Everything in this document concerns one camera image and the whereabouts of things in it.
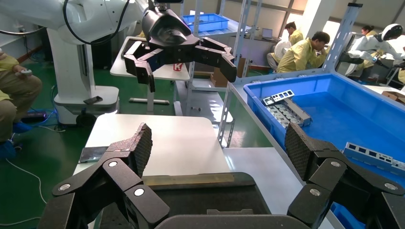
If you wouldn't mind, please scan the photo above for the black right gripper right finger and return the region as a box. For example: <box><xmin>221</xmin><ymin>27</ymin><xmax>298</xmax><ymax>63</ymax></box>
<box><xmin>285</xmin><ymin>122</ymin><xmax>405</xmax><ymax>229</ymax></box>

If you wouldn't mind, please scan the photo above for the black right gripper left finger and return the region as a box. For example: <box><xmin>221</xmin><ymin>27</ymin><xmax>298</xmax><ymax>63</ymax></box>
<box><xmin>37</xmin><ymin>122</ymin><xmax>171</xmax><ymax>229</ymax></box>

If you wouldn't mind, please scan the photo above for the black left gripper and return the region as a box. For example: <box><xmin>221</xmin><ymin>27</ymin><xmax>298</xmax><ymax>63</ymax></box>
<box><xmin>123</xmin><ymin>8</ymin><xmax>238</xmax><ymax>93</ymax></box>

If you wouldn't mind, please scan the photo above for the dark long perforated metal part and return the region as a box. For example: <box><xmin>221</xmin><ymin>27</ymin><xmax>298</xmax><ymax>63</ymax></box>
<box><xmin>342</xmin><ymin>142</ymin><xmax>405</xmax><ymax>177</ymax></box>

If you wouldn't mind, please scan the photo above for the long grey metal bar part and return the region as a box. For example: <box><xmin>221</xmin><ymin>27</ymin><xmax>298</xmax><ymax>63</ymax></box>
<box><xmin>283</xmin><ymin>98</ymin><xmax>312</xmax><ymax>127</ymax></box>

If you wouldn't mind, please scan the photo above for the dark glossy smartphone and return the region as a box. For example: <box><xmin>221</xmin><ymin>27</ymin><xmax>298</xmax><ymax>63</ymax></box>
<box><xmin>78</xmin><ymin>146</ymin><xmax>110</xmax><ymax>164</ymax></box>

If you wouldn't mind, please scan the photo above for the brown cardboard box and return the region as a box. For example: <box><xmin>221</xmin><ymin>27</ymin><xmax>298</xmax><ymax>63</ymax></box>
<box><xmin>210</xmin><ymin>58</ymin><xmax>247</xmax><ymax>88</ymax></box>

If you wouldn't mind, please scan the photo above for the small blue plastic bin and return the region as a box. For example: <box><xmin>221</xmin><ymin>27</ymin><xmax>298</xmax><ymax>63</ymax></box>
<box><xmin>182</xmin><ymin>13</ymin><xmax>229</xmax><ymax>33</ymax></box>

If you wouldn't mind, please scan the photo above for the large blue plastic bin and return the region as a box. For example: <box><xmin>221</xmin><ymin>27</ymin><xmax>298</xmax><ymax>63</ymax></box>
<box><xmin>243</xmin><ymin>73</ymin><xmax>405</xmax><ymax>229</ymax></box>

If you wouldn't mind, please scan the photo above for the black phone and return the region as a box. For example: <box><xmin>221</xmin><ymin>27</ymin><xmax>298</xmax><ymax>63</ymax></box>
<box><xmin>83</xmin><ymin>95</ymin><xmax>104</xmax><ymax>105</ymax></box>

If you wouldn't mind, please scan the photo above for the flat open cardboard box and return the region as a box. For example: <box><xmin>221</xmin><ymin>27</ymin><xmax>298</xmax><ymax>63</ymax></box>
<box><xmin>381</xmin><ymin>91</ymin><xmax>405</xmax><ymax>105</ymax></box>

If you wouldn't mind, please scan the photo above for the white round spool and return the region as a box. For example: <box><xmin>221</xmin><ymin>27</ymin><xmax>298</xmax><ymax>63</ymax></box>
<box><xmin>274</xmin><ymin>40</ymin><xmax>292</xmax><ymax>58</ymax></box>

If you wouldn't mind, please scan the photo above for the white robot torso and base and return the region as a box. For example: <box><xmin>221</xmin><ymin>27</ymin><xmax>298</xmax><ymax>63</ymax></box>
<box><xmin>46</xmin><ymin>28</ymin><xmax>120</xmax><ymax>127</ymax></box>

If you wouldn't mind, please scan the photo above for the purple power strip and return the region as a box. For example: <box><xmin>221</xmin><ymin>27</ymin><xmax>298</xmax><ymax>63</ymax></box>
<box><xmin>21</xmin><ymin>110</ymin><xmax>48</xmax><ymax>125</ymax></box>

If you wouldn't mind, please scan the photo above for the sitting person in yellow coat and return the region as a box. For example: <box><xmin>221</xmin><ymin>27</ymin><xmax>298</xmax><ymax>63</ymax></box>
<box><xmin>266</xmin><ymin>21</ymin><xmax>304</xmax><ymax>65</ymax></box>

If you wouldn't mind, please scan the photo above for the crouched person in yellow coat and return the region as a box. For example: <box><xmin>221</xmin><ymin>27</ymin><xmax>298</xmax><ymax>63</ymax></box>
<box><xmin>276</xmin><ymin>31</ymin><xmax>331</xmax><ymax>74</ymax></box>

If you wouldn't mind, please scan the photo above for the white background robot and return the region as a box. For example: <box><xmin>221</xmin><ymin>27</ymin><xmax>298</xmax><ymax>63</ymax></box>
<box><xmin>338</xmin><ymin>23</ymin><xmax>405</xmax><ymax>83</ymax></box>

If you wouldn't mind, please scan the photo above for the seated person in khaki trousers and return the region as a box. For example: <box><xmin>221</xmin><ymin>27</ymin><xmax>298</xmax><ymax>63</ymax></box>
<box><xmin>0</xmin><ymin>52</ymin><xmax>43</xmax><ymax>159</ymax></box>

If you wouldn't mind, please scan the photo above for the woman in yellow coat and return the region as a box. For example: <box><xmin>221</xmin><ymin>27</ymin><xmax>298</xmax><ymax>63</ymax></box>
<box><xmin>361</xmin><ymin>25</ymin><xmax>385</xmax><ymax>83</ymax></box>

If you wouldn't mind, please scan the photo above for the white pedestal desk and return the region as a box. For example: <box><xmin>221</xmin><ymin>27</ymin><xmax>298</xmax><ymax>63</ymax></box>
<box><xmin>110</xmin><ymin>35</ymin><xmax>191</xmax><ymax>116</ymax></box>

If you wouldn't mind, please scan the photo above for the white floor cable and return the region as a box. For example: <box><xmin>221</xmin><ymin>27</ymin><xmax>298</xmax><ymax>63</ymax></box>
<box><xmin>0</xmin><ymin>158</ymin><xmax>48</xmax><ymax>227</ymax></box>

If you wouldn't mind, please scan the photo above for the grey bracket with rectangular holes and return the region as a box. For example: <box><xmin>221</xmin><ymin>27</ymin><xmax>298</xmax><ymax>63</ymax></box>
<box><xmin>271</xmin><ymin>90</ymin><xmax>295</xmax><ymax>103</ymax></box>

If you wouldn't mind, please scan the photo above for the blue floor cable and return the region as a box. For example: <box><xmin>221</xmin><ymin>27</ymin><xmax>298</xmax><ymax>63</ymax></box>
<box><xmin>32</xmin><ymin>85</ymin><xmax>59</xmax><ymax>127</ymax></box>

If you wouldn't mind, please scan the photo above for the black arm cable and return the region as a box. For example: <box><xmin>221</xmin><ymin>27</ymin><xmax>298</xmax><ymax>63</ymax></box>
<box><xmin>63</xmin><ymin>0</ymin><xmax>131</xmax><ymax>45</ymax></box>
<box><xmin>0</xmin><ymin>27</ymin><xmax>47</xmax><ymax>36</ymax></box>

